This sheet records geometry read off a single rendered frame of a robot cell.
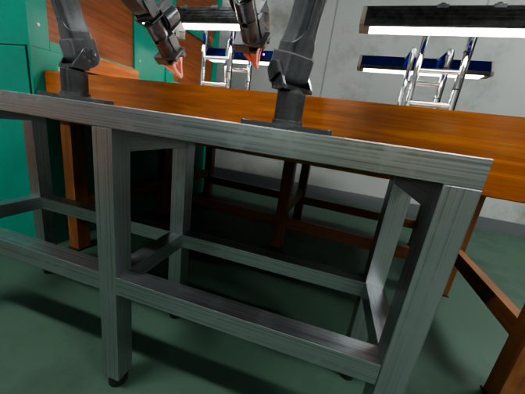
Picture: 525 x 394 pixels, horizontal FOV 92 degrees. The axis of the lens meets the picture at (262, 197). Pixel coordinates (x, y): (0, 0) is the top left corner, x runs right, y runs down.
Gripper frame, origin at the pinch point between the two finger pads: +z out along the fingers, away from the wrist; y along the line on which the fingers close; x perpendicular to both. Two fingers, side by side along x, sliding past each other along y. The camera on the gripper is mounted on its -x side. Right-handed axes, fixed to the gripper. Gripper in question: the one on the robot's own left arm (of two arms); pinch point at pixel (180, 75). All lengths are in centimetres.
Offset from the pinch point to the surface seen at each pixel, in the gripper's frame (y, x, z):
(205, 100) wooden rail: -23.7, 17.2, -5.1
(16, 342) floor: 3, 99, 13
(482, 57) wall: -141, -188, 107
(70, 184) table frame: 41, 50, 20
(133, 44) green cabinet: 53, -29, 6
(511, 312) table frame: -123, 39, 41
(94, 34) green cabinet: 53, -13, -8
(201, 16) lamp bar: 1.3, -26.8, -7.9
